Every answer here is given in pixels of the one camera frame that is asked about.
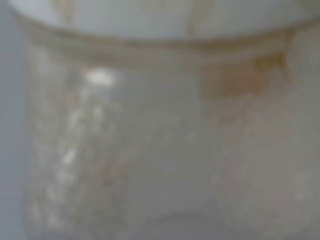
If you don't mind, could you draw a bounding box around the pink label drink bottle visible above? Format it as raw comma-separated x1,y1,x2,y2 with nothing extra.
9,0,320,240

